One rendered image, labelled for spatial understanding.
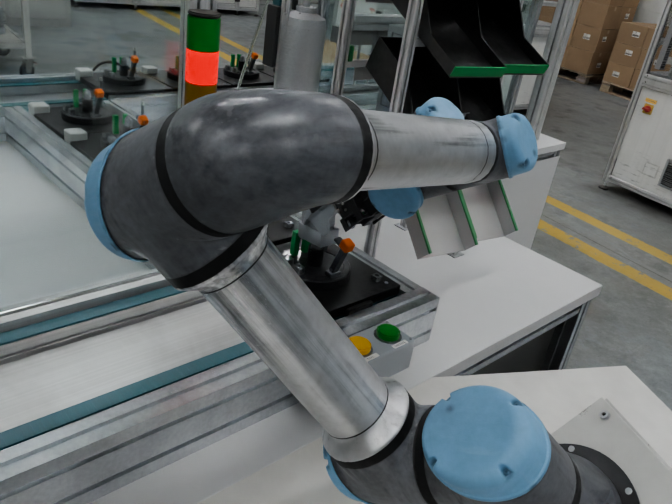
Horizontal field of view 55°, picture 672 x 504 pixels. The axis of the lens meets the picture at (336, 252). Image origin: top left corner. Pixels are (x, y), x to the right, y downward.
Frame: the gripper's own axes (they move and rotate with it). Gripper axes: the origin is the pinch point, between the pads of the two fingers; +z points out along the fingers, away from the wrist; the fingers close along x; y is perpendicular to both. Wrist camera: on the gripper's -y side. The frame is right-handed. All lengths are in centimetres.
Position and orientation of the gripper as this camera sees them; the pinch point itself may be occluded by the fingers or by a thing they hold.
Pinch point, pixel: (317, 214)
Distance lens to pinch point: 118.5
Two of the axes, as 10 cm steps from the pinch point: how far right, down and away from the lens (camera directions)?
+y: 4.2, 8.9, -1.8
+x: 7.4, -2.2, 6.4
